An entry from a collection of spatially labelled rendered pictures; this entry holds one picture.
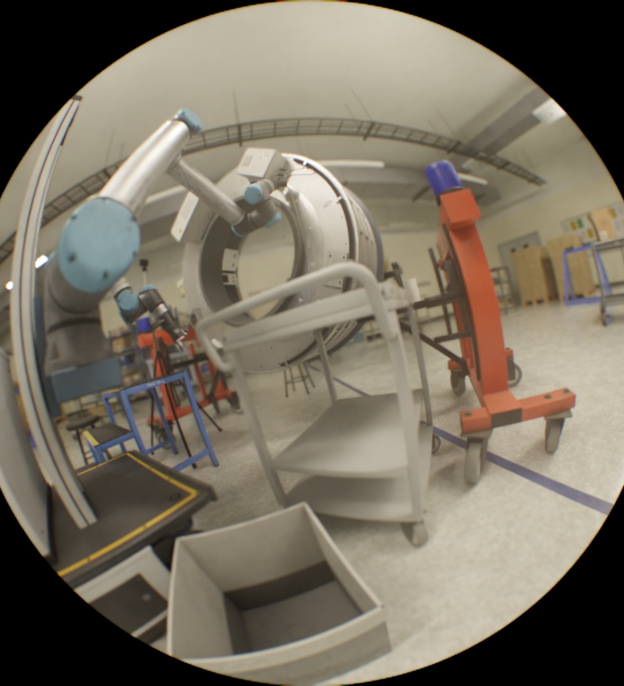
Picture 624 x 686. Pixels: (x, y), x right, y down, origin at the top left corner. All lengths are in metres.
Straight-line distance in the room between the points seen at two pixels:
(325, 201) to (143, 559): 1.48
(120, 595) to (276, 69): 4.43
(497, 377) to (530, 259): 6.07
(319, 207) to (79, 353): 1.16
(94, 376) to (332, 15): 3.94
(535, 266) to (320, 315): 6.59
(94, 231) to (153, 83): 3.62
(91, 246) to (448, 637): 0.95
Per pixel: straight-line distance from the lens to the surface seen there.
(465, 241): 0.93
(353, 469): 0.60
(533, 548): 0.79
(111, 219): 0.46
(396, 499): 0.73
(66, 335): 0.57
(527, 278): 7.02
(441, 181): 0.92
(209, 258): 1.81
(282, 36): 3.83
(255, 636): 0.73
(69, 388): 0.54
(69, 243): 0.43
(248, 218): 1.19
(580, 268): 6.46
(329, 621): 0.69
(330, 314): 0.47
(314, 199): 1.32
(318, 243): 1.23
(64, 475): 0.72
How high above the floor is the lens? 0.64
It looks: 3 degrees down
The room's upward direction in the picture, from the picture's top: 14 degrees counter-clockwise
